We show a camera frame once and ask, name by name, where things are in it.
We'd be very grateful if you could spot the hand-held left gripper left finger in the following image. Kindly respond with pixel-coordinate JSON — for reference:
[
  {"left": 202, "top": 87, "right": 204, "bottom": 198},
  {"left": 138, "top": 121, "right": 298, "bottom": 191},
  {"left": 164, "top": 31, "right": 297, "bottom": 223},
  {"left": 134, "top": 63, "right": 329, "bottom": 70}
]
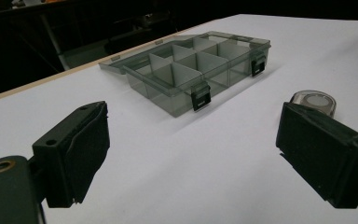
[{"left": 32, "top": 100, "right": 111, "bottom": 209}]

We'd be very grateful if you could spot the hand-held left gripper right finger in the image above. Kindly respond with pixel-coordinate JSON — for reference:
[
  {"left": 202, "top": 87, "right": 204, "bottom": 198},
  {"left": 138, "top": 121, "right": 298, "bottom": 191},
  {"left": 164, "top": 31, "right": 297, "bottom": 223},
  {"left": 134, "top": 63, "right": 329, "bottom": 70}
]
[{"left": 275, "top": 101, "right": 358, "bottom": 209}]

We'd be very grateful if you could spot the small round clear container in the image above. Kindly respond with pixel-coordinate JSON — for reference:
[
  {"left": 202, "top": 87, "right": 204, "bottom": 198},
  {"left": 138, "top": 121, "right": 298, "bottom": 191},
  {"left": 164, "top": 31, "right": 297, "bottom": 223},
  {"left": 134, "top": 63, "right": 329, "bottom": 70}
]
[{"left": 289, "top": 90, "right": 337, "bottom": 119}]

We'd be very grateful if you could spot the grey transparent compartment box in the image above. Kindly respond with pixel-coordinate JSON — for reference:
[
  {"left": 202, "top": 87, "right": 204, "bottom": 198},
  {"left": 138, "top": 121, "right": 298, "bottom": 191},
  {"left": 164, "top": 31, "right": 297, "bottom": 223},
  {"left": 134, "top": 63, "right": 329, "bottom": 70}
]
[{"left": 98, "top": 30, "right": 272, "bottom": 119}]

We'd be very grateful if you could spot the white metal stand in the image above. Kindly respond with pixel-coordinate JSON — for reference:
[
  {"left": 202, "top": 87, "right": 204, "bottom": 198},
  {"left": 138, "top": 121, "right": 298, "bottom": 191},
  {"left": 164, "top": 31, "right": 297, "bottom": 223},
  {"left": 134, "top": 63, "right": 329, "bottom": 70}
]
[{"left": 39, "top": 13, "right": 71, "bottom": 71}]

